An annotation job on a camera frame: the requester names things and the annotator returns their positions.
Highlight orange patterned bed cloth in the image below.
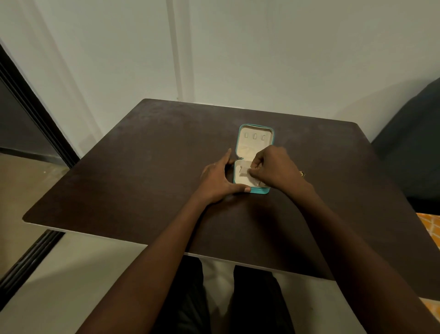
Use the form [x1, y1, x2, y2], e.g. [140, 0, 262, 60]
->
[416, 212, 440, 314]

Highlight person's left forearm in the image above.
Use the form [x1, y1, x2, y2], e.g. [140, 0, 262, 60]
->
[75, 196, 210, 334]

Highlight person's right forearm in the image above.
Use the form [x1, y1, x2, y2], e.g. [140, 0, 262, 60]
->
[281, 178, 440, 334]

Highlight white wall conduit strip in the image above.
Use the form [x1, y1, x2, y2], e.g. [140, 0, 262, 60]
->
[166, 0, 196, 103]

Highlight black floor door track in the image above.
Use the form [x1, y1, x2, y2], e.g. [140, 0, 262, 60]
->
[0, 229, 66, 310]

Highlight dark grey upholstered chair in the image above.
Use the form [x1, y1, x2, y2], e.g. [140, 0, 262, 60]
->
[371, 77, 440, 216]

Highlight person's right hand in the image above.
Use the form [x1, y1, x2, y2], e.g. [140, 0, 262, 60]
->
[246, 145, 307, 189]

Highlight person's left hand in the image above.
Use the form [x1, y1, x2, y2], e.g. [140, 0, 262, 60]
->
[196, 148, 252, 206]

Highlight black trousers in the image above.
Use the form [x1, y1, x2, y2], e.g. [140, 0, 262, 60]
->
[151, 256, 296, 334]

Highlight black door frame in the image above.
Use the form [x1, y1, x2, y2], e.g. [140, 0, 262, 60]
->
[0, 43, 80, 168]

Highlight teal jewelry box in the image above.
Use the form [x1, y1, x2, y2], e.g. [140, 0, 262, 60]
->
[233, 123, 275, 195]

